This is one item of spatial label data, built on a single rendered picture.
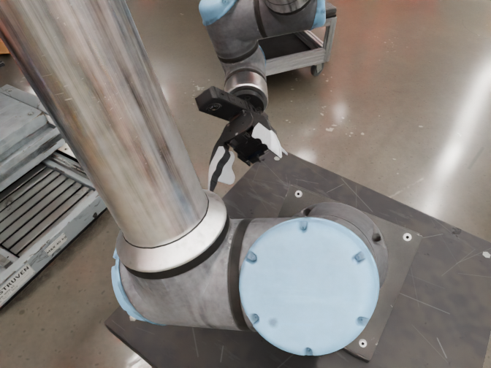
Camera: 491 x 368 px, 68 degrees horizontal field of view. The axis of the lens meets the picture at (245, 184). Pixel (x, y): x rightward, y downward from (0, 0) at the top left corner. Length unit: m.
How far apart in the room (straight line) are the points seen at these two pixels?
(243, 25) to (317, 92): 1.09
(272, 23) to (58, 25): 0.46
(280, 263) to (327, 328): 0.08
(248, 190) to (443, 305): 0.47
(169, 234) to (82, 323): 0.73
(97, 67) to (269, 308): 0.29
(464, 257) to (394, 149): 0.74
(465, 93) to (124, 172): 1.81
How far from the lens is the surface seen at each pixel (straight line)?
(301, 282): 0.41
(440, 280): 0.85
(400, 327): 0.77
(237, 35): 0.74
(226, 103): 0.64
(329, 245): 0.40
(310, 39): 1.89
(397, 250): 0.67
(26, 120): 1.41
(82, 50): 0.34
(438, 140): 1.67
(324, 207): 0.62
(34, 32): 0.34
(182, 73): 1.91
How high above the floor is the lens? 0.97
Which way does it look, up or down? 48 degrees down
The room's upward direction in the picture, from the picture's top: straight up
